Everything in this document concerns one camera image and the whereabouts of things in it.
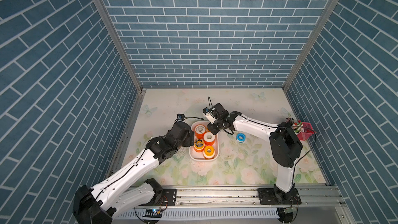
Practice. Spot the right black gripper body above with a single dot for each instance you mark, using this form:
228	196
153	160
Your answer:
215	127

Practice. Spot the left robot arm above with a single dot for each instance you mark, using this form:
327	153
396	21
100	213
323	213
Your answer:
112	197

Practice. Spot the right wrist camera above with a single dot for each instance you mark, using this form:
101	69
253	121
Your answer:
208	115

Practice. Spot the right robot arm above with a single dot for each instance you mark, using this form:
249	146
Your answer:
285	145

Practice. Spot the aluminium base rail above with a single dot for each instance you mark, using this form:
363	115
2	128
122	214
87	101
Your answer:
221	196

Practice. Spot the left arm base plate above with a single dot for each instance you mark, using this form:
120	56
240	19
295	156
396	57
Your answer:
167	197

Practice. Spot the magenta plastic basket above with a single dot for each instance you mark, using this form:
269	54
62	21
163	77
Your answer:
306	131

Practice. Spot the pink pen cup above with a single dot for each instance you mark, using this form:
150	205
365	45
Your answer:
296	125

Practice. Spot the yellow black tape roll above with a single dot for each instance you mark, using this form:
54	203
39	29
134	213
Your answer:
199	145

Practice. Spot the blue tape roll small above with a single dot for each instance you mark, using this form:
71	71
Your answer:
240	137

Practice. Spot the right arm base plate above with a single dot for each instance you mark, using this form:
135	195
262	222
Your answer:
275	196

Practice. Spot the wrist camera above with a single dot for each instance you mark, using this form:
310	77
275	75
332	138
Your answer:
208	115
180	117

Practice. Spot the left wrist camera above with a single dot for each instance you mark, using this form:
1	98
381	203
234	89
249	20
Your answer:
180	117

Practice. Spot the yellow orange tape roll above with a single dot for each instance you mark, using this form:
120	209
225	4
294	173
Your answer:
208	152

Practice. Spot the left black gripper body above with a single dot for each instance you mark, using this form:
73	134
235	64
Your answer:
188	140

